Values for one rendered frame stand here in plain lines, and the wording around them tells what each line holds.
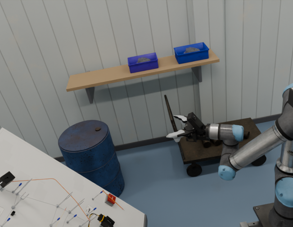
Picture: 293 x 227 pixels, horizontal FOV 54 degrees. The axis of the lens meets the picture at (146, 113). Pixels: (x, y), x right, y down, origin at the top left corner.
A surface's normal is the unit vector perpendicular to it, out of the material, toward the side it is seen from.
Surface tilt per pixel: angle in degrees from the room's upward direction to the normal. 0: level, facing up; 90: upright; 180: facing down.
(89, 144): 0
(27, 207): 50
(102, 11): 90
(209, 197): 0
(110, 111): 90
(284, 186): 7
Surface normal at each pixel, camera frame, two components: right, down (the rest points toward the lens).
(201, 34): 0.10, 0.53
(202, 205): -0.16, -0.83
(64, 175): 0.65, -0.61
